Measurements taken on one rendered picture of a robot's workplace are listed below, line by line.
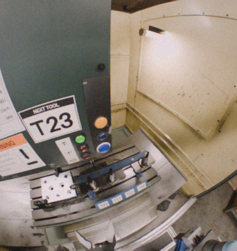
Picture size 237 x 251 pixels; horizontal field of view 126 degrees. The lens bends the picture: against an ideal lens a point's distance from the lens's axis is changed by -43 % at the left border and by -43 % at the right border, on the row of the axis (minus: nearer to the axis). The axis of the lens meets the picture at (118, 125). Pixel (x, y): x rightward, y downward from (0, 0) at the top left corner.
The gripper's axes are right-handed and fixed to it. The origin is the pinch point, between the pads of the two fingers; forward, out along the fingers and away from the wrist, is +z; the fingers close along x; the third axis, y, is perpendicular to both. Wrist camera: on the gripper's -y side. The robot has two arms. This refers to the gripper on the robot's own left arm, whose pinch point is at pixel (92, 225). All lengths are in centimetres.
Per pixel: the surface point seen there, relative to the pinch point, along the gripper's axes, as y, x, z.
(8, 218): 51, -102, 15
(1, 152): -35.5, -9.5, 14.8
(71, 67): -46.2, 9.9, 15.7
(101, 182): 8.4, 10.4, 20.7
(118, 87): -3, 66, 121
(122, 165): 7.4, 25.7, 25.8
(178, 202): 64, 74, -20
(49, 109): -40.8, 5.2, 15.4
